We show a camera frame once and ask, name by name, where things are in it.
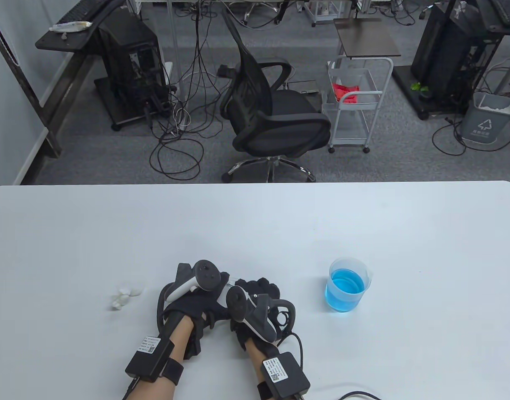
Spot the black wrist sensor box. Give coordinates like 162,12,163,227
256,352,311,400
125,335,185,386

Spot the person's left hand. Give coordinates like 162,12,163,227
162,271,237,360

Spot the white cotton ball clump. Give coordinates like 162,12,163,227
110,282,148,311

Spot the red cloth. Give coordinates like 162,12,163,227
332,83,360,104

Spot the black flat device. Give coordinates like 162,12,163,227
287,80,321,95

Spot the small white trolley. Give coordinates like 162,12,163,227
304,0,352,28

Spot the black mesh office chair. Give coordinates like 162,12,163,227
220,8,333,184

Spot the black looped floor cable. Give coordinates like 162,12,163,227
431,119,510,157

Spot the black computer tower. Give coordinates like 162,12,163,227
97,7,169,120
411,0,495,107

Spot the black keyboard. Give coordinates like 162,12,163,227
490,0,510,28
55,0,114,24

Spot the clear beaker blue dye solution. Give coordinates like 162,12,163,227
325,257,373,313

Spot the person's right hand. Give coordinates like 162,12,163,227
230,277,281,353

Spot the white metal post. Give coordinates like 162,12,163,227
167,0,185,109

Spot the grey trash bin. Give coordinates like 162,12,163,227
460,92,510,145

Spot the black frame pole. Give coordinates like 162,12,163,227
0,0,63,159

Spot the black metal desk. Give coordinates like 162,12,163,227
467,0,510,97

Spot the dark brown side table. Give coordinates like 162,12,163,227
333,17,401,59

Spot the black controller cable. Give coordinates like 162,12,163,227
276,310,383,400

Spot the black workstation stand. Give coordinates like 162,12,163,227
35,0,128,159

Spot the white plastic packet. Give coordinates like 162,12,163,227
49,21,92,33

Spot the white rolling cart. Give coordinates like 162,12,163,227
327,56,394,154

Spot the clear glass culture dish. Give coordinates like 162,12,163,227
218,277,241,307

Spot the black white tracking controller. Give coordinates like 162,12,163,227
226,287,297,343
156,259,222,330

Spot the person's right forearm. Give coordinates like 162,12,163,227
243,338,278,400

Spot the black floor cable bundle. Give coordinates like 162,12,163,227
145,0,239,182

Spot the black wheeled platform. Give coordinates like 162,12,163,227
94,77,177,132
392,65,476,120

